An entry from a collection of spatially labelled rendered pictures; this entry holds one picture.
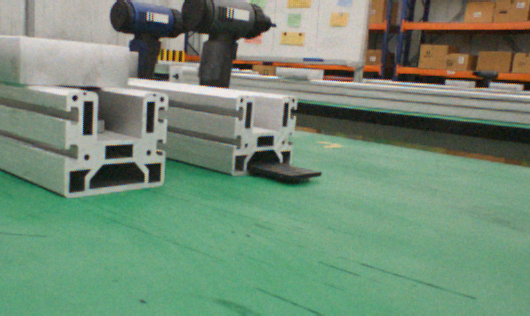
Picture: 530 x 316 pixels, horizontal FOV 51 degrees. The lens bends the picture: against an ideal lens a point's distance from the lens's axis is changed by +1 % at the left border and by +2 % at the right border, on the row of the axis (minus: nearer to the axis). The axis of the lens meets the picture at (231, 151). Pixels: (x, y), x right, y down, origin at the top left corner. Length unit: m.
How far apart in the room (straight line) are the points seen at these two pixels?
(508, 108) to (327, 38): 2.00
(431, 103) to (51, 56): 1.64
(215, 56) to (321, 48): 2.93
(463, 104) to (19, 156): 1.64
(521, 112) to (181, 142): 1.45
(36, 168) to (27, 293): 0.22
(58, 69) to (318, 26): 3.33
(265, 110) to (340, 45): 3.06
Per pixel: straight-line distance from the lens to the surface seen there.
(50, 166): 0.47
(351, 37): 3.64
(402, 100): 2.06
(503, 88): 3.85
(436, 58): 10.77
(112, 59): 0.55
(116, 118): 0.52
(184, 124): 0.62
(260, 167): 0.58
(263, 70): 5.43
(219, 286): 0.29
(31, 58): 0.51
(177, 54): 9.17
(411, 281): 0.34
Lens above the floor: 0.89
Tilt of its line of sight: 9 degrees down
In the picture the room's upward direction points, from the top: 4 degrees clockwise
